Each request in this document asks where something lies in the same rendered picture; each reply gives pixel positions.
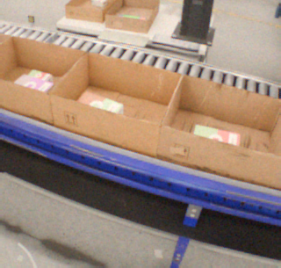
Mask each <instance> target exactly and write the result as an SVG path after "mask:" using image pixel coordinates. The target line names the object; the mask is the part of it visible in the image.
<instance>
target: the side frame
mask: <svg viewBox="0 0 281 268"><path fill-rule="evenodd" d="M0 127H1V128H0V139H1V140H4V141H7V142H9V143H11V144H14V145H16V146H19V147H21V148H25V149H27V150H30V151H32V152H34V153H37V154H39V155H42V156H45V157H48V158H50V159H54V160H55V161H58V162H61V163H65V164H67V165H70V166H72V167H75V168H77V169H79V170H82V171H85V172H88V173H90V174H93V175H95V176H98V177H102V178H106V179H108V180H111V181H115V182H119V183H121V184H124V185H129V186H132V187H134V188H136V189H139V190H142V191H145V192H150V193H154V194H157V195H161V196H163V197H165V198H168V199H175V200H178V201H181V202H186V203H188V204H191V205H194V206H195V205H196V206H201V207H203V208H208V209H211V210H216V211H218V212H223V213H225V214H232V215H237V216H239V217H243V218H246V219H251V220H255V221H261V222H266V223H269V224H272V225H277V226H281V197H278V196H276V195H270V194H268V193H267V194H266V193H263V192H257V191H255V190H254V191H251V190H250V189H247V188H246V189H244V188H241V187H240V186H234V185H230V184H228V185H227V184H224V183H221V182H219V181H218V182H216V181H213V180H211V179H208V178H202V177H197V176H195V175H189V174H186V173H183V172H181V171H178V170H172V169H167V168H164V167H162V166H158V165H155V164H152V163H148V162H145V161H142V160H139V159H136V158H132V157H130V156H123V155H120V154H116V153H113V152H111V151H108V150H105V149H102V148H98V147H96V146H93V145H91V144H89V143H86V142H82V141H79V140H75V139H73V138H70V137H67V136H65V135H62V134H57V133H55V132H52V131H49V130H47V129H44V128H42V127H37V126H35V125H32V124H29V123H27V122H24V121H22V120H17V119H13V118H11V117H8V116H6V115H3V114H1V113H0ZM11 130H12V132H13V133H12V132H11ZM23 134H24V135H25V137H24V136H23ZM37 140H39V142H40V143H37ZM51 145H53V147H54V148H51ZM66 150H68V154H67V153H66ZM82 156H84V159H82ZM98 161H99V162H100V164H98ZM107 164H108V165H107ZM114 166H116V167H117V170H115V169H114ZM132 172H135V173H134V176H133V175H132ZM150 178H152V179H153V181H151V180H149V179H150ZM161 181H162V182H161ZM168 183H171V186H168ZM187 188H189V189H190V190H189V191H187ZM206 192H207V193H209V194H208V196H205V193H206ZM216 196H217V197H216ZM223 197H225V198H227V200H226V201H224V200H223ZM242 202H245V203H244V205H241V203H242ZM260 206H262V207H263V208H262V209H261V210H260V209H259V207H260ZM269 209H270V210H269ZM277 210H278V211H280V212H279V213H277Z"/></svg>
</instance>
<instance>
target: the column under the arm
mask: <svg viewBox="0 0 281 268"><path fill-rule="evenodd" d="M213 3H214V0H183V6H182V11H181V13H182V17H181V20H178V23H177V26H176V28H175V29H174V31H173V33H172V34H171V36H170V38H171V39H177V40H184V41H188V42H191V43H195V44H199V45H205V46H208V47H211V46H212V44H213V39H214V33H215V29H216V28H214V27H210V26H211V25H210V22H211V18H212V14H213Z"/></svg>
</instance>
